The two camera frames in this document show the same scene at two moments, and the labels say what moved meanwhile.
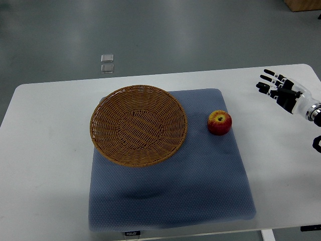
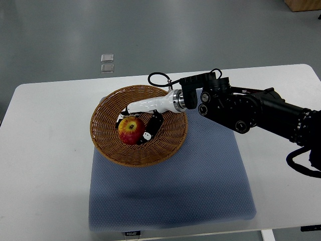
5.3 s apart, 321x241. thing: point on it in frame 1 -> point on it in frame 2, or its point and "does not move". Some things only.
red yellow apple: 219,122 -> 131,130
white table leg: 268,235 does not move
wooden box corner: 297,5 does not move
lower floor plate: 107,68 does not move
